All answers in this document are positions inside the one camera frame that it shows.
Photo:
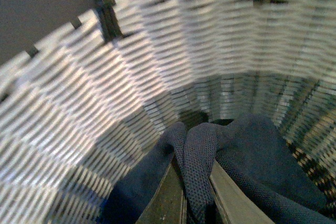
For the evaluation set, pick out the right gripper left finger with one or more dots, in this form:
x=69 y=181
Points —
x=169 y=204

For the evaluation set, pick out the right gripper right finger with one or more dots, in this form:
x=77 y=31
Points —
x=232 y=205

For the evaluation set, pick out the dark navy blue garment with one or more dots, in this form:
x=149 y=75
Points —
x=249 y=149

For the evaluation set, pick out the white woven laundry basket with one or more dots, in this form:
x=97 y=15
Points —
x=78 y=113

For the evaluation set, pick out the black wrapped basket handle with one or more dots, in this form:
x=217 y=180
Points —
x=109 y=23

